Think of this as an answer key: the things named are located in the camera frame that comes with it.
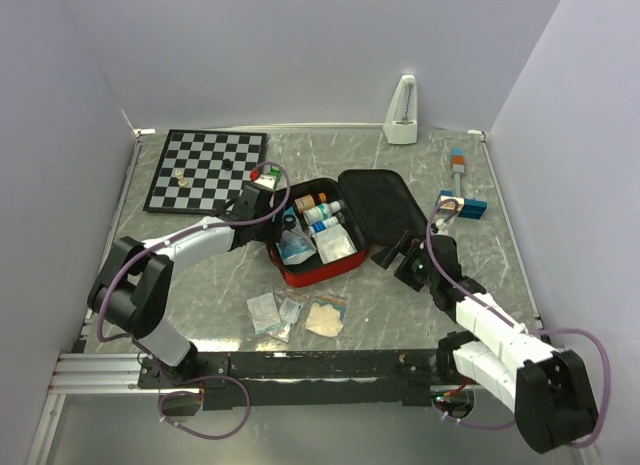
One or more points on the white gauze packet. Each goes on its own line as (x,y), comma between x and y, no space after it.
(334,244)

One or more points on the blue toy block stack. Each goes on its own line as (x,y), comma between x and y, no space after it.
(463,207)

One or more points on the amber medicine bottle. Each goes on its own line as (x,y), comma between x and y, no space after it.
(308,202)

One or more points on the aluminium frame rail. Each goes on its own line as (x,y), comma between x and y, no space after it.
(97,374)

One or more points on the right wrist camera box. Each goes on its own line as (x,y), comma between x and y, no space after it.
(441,226)

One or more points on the red black medicine case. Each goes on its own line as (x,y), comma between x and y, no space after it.
(378,210)

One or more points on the beige bandage patch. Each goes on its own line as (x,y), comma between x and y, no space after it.
(326,315)

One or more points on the grey orange blue toy stick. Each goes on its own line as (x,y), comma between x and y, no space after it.
(457,167)

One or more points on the black white chessboard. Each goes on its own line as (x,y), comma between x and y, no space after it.
(200,154)

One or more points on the clear green-label bottle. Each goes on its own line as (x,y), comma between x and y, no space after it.
(322,212)

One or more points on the black handled scissors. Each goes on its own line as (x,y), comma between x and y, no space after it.
(291,224)

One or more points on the black base bar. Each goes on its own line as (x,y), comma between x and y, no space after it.
(227,380)

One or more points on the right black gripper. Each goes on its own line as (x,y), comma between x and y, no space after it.
(410,246)

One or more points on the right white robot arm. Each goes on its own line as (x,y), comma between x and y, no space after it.
(547,390)

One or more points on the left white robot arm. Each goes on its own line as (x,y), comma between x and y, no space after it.
(132,287)

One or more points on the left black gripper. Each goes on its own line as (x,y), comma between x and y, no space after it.
(271,232)

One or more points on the blue white bandage packet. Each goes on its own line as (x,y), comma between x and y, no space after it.
(295,248)

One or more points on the clear bag with pads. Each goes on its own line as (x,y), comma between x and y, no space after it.
(264,313)

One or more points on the blue white small bottle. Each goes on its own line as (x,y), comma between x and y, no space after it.
(325,224)

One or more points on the white metronome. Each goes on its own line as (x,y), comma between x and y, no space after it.
(401,122)

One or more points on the white blue wipe sachet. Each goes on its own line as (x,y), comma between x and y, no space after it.
(290,305)

